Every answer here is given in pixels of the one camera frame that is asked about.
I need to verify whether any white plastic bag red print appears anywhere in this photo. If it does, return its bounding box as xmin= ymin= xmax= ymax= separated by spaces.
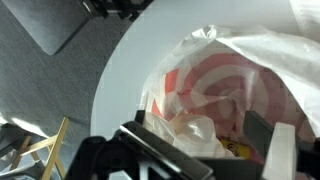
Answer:
xmin=139 ymin=24 xmax=320 ymax=180

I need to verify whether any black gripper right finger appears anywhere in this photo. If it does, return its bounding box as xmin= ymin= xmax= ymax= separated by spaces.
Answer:
xmin=261 ymin=121 xmax=298 ymax=180

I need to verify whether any black chair base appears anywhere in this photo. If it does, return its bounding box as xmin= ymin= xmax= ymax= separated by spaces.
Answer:
xmin=79 ymin=0 xmax=155 ymax=22

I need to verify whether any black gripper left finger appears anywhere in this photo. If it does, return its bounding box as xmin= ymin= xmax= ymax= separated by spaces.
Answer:
xmin=119 ymin=120 xmax=215 ymax=180

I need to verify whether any wooden lounge chair grey cushion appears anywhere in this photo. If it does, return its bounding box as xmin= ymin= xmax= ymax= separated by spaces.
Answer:
xmin=0 ymin=115 xmax=71 ymax=180

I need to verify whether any grey floor mat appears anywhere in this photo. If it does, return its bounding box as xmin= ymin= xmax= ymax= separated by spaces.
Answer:
xmin=9 ymin=0 xmax=92 ymax=57

